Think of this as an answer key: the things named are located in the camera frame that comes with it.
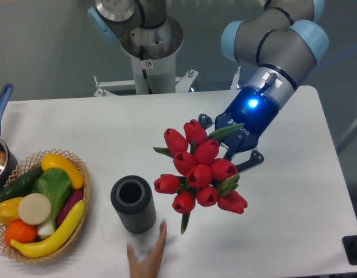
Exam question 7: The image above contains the yellow squash upper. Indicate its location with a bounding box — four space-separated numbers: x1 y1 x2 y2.
41 153 84 189

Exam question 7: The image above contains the woven wicker basket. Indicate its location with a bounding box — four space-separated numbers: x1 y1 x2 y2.
0 149 91 264

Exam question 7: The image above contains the orange fruit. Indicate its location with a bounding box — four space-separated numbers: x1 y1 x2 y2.
5 220 37 246

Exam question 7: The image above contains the green cucumber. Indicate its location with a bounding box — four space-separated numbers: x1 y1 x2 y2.
0 166 43 203

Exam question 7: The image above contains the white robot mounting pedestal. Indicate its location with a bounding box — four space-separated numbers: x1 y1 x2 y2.
90 14 198 97

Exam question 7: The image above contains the purple eggplant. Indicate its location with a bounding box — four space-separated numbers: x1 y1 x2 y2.
56 189 83 227

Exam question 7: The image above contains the round beige disc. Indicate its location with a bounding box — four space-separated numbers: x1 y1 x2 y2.
18 193 51 225

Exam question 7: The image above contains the black device at edge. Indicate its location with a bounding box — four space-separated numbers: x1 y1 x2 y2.
342 235 357 265

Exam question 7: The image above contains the green leafy bok choy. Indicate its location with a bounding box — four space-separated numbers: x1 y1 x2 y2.
31 168 71 239

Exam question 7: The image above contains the bare human hand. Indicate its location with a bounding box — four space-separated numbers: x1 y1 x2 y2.
127 220 167 278

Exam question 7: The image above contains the long yellow banana squash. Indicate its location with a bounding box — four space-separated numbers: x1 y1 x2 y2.
10 200 86 258

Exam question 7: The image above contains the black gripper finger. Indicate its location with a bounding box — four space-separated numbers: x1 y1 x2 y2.
223 149 264 174
198 114 215 130

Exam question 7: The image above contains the yellow bell pepper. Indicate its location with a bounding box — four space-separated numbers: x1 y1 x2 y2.
0 197 24 225

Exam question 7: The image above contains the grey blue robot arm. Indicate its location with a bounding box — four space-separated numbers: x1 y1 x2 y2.
87 1 329 172

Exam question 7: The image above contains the red tulip bouquet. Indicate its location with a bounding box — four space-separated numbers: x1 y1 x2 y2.
154 119 248 233

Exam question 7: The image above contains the dark grey ribbed vase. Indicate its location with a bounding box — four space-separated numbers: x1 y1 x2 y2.
111 175 156 235

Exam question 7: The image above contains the blue handled saucepan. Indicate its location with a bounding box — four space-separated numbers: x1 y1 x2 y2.
0 83 17 193

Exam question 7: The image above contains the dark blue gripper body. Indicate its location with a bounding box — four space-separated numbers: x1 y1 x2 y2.
215 86 279 153

